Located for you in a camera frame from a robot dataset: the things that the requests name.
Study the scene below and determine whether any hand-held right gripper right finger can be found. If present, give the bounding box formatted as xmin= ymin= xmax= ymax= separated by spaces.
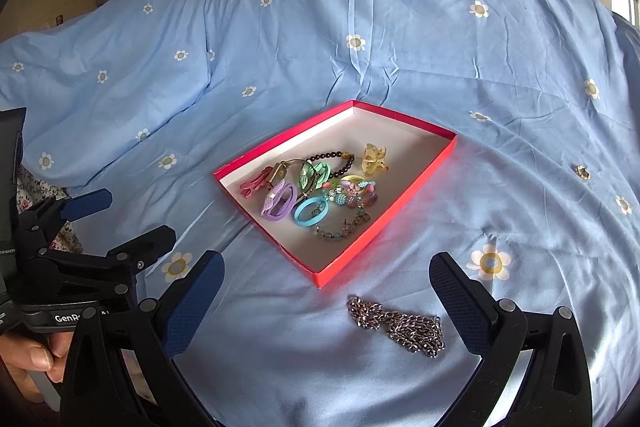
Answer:
xmin=428 ymin=251 xmax=594 ymax=427

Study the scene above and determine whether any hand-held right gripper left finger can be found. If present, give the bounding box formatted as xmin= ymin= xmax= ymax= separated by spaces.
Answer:
xmin=60 ymin=250 xmax=226 ymax=427

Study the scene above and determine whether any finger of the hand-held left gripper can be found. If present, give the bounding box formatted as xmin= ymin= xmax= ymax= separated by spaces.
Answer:
xmin=22 ymin=188 xmax=114 ymax=234
xmin=50 ymin=226 xmax=178 ymax=280

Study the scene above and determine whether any silver metal chain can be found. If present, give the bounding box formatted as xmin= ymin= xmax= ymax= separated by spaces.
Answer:
xmin=347 ymin=295 xmax=447 ymax=360

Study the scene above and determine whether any red hair clip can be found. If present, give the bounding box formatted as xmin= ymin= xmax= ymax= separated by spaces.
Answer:
xmin=239 ymin=170 xmax=274 ymax=198

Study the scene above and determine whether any lilac bow hair clip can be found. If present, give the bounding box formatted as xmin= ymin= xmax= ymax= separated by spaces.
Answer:
xmin=260 ymin=181 xmax=300 ymax=223

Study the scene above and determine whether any blue ring bangle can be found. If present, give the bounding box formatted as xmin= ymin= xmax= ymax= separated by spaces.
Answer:
xmin=292 ymin=195 xmax=330 ymax=228

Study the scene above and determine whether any green glass bead bracelet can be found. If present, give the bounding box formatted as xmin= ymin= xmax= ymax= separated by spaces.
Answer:
xmin=312 ymin=211 xmax=372 ymax=244

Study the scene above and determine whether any gold wrist watch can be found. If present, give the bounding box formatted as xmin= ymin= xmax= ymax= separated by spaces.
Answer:
xmin=265 ymin=158 xmax=321 ymax=202

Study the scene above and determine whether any colourful bead bracelet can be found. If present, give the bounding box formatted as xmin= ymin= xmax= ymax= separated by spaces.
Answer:
xmin=320 ymin=179 xmax=382 ymax=212

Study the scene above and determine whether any red shallow cardboard box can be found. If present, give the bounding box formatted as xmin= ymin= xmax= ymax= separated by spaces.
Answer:
xmin=214 ymin=100 xmax=458 ymax=291

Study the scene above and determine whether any person's left hand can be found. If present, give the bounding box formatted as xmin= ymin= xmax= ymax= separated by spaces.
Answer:
xmin=0 ymin=332 xmax=75 ymax=404

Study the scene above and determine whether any floral printed cloth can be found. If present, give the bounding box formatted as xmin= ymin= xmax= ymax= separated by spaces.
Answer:
xmin=15 ymin=164 xmax=85 ymax=256

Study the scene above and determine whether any amber claw hair clip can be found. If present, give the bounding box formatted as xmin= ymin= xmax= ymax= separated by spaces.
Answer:
xmin=361 ymin=143 xmax=391 ymax=178

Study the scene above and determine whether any green hair scrunchie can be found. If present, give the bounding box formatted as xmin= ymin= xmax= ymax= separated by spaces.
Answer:
xmin=298 ymin=161 xmax=332 ymax=194

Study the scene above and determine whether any blue floral bed sheet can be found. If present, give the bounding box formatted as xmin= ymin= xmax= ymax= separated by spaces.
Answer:
xmin=0 ymin=0 xmax=640 ymax=427

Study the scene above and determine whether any dark bead bracelet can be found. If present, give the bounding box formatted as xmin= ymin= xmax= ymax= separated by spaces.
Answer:
xmin=305 ymin=150 xmax=357 ymax=180

